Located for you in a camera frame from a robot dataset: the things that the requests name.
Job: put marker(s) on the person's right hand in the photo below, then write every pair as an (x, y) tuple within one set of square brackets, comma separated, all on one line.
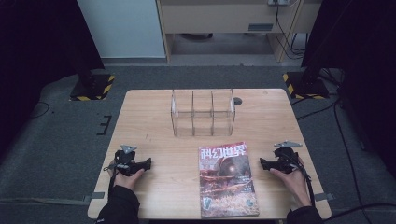
[(294, 185)]

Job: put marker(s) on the grey tape strip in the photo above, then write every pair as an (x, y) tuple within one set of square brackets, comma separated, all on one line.
[(95, 196), (323, 196)]

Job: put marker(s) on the round black table grommet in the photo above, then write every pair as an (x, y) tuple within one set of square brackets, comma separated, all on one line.
[(237, 100)]

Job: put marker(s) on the person's left hand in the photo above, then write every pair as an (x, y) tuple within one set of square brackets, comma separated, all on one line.
[(127, 179)]

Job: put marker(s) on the red cover magazine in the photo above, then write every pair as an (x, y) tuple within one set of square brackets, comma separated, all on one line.
[(228, 182)]

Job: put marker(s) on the white panel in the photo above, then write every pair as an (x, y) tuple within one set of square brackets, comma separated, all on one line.
[(121, 28)]

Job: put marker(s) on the white power strip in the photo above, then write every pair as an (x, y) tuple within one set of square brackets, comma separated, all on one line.
[(279, 2)]

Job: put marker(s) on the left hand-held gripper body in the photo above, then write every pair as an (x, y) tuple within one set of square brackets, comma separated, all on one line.
[(125, 158)]

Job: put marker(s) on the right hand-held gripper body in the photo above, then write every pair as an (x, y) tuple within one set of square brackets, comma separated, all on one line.
[(285, 157)]

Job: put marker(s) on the striped-edge black stand base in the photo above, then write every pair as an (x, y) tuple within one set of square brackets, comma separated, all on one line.
[(93, 88), (306, 87)]

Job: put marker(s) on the clear acrylic divided rack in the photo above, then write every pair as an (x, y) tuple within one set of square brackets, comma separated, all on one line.
[(202, 113)]

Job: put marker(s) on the black curtain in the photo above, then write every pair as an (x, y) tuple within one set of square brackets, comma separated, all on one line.
[(364, 62), (34, 53)]

